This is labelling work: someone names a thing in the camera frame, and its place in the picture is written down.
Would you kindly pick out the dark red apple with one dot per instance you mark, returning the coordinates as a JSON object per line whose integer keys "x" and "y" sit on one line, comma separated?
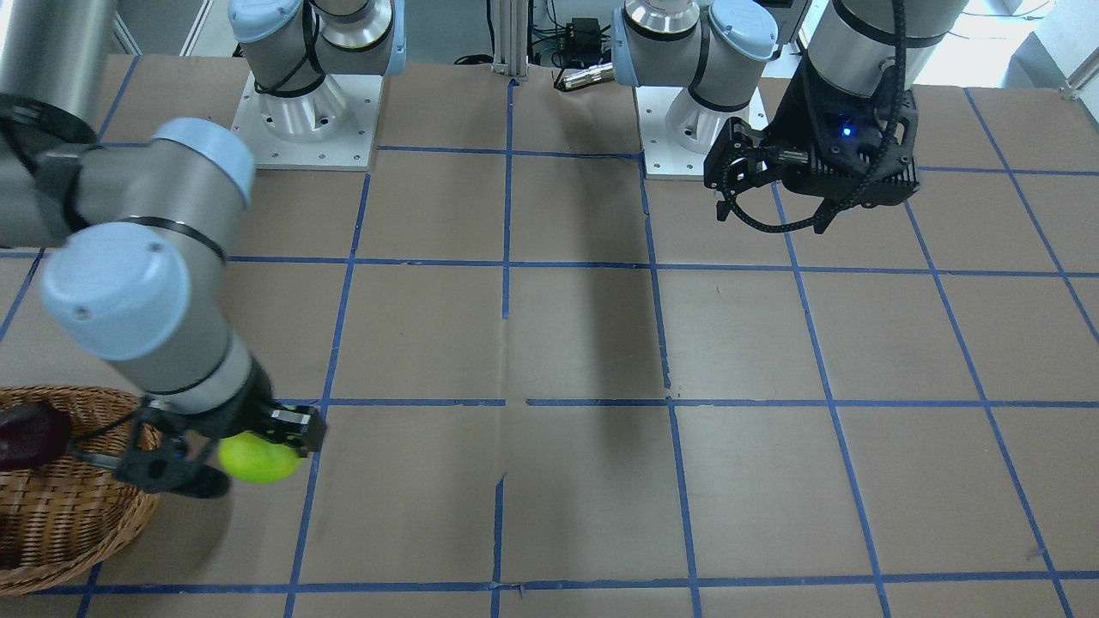
{"x": 33, "y": 434}

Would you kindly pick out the silver metal connector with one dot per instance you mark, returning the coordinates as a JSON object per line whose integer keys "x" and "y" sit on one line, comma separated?
{"x": 585, "y": 78}

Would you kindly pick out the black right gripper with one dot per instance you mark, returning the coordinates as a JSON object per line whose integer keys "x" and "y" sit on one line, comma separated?
{"x": 243, "y": 407}

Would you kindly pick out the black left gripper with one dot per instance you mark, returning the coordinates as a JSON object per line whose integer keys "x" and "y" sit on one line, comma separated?
{"x": 793, "y": 116}

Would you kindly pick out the green apple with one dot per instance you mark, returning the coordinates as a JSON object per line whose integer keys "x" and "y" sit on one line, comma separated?
{"x": 249, "y": 458}

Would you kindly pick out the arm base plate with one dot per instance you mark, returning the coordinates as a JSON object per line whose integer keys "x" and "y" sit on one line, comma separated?
{"x": 330, "y": 129}
{"x": 677, "y": 132}

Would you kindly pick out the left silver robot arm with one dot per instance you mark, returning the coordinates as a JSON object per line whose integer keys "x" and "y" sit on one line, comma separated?
{"x": 718, "y": 52}

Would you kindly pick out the woven wicker basket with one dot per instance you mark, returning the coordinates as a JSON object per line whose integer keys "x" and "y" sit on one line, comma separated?
{"x": 61, "y": 519}

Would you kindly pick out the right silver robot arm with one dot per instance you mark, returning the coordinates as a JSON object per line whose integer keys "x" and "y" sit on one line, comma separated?
{"x": 140, "y": 234}

